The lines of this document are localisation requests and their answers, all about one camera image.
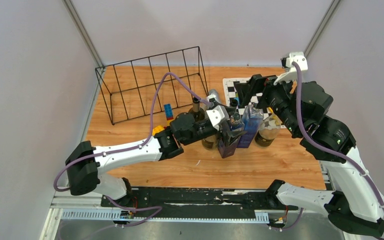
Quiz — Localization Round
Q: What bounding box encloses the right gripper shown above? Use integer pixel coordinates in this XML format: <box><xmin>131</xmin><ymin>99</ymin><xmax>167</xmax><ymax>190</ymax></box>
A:
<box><xmin>234</xmin><ymin>70</ymin><xmax>302</xmax><ymax>135</ymax></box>

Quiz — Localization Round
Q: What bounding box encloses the blue square bottle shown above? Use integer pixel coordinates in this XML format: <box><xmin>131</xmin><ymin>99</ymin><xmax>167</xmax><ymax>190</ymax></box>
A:
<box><xmin>237</xmin><ymin>103</ymin><xmax>264</xmax><ymax>149</ymax></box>
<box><xmin>217</xmin><ymin>112</ymin><xmax>247</xmax><ymax>159</ymax></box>

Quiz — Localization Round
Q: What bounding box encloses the green wine bottle cream label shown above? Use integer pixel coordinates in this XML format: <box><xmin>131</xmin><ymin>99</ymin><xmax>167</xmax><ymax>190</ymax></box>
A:
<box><xmin>227</xmin><ymin>98</ymin><xmax>239</xmax><ymax>115</ymax></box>

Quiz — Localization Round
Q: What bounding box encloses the clear champagne bottle black label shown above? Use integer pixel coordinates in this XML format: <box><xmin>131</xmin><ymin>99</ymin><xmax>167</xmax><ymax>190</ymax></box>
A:
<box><xmin>201</xmin><ymin>135</ymin><xmax>219</xmax><ymax>150</ymax></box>

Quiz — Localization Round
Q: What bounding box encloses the clear bottle dark label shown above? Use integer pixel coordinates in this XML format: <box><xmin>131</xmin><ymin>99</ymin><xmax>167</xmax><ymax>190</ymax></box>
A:
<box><xmin>254</xmin><ymin>113</ymin><xmax>282</xmax><ymax>147</ymax></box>

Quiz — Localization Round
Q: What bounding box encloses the dark green wine bottle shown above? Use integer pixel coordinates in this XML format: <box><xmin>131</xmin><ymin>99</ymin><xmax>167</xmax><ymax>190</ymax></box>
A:
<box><xmin>188</xmin><ymin>97</ymin><xmax>205</xmax><ymax>122</ymax></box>

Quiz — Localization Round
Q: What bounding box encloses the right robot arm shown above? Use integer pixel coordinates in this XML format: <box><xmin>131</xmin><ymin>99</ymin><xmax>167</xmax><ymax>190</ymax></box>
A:
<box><xmin>234</xmin><ymin>74</ymin><xmax>384</xmax><ymax>240</ymax></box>

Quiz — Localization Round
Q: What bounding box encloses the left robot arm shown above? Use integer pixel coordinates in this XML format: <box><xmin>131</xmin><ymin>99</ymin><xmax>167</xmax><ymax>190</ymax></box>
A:
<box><xmin>65</xmin><ymin>105</ymin><xmax>245</xmax><ymax>207</ymax></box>

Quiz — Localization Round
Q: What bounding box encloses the blue red yellow block tower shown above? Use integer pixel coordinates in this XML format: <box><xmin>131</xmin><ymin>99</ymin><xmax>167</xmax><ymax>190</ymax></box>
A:
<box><xmin>163</xmin><ymin>103</ymin><xmax>174</xmax><ymax>122</ymax></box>

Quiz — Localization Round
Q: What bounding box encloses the yellow blue toy car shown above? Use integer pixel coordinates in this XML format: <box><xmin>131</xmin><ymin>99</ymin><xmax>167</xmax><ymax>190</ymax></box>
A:
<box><xmin>152</xmin><ymin>125</ymin><xmax>166</xmax><ymax>136</ymax></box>

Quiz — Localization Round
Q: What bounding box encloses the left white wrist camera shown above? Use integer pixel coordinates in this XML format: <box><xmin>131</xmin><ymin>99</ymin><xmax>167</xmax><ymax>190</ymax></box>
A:
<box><xmin>205</xmin><ymin>105</ymin><xmax>229</xmax><ymax>131</ymax></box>

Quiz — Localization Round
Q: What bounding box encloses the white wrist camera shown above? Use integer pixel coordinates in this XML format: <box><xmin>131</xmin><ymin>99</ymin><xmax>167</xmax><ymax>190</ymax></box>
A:
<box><xmin>205</xmin><ymin>105</ymin><xmax>229</xmax><ymax>131</ymax></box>
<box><xmin>274</xmin><ymin>51</ymin><xmax>308</xmax><ymax>86</ymax></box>

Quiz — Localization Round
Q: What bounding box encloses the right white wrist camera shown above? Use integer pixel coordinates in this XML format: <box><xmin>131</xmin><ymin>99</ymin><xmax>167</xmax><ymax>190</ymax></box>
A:
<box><xmin>274</xmin><ymin>51</ymin><xmax>308</xmax><ymax>86</ymax></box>

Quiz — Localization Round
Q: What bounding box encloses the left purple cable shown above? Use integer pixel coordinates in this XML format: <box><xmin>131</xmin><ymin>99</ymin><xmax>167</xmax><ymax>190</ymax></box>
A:
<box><xmin>52</xmin><ymin>72</ymin><xmax>214</xmax><ymax>193</ymax></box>

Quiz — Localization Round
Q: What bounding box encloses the black wire wine rack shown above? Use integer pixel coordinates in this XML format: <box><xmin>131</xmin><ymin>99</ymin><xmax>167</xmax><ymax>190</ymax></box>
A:
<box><xmin>95</xmin><ymin>46</ymin><xmax>209</xmax><ymax>125</ymax></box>

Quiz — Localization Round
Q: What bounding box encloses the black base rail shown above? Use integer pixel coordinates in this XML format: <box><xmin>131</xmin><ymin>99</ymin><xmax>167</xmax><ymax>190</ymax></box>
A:
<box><xmin>51</xmin><ymin>185</ymin><xmax>349</xmax><ymax>226</ymax></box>

